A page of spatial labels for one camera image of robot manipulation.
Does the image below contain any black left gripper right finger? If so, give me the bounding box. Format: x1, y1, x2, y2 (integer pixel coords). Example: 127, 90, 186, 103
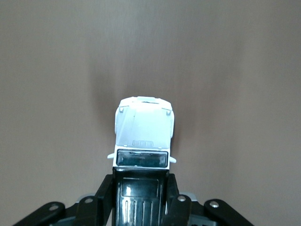
161, 173, 256, 226

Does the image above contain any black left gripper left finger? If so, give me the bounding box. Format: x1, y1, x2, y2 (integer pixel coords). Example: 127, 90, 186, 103
13, 173, 116, 226

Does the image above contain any white black toy truck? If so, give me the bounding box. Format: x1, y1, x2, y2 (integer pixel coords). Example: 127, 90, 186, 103
107, 96, 177, 226

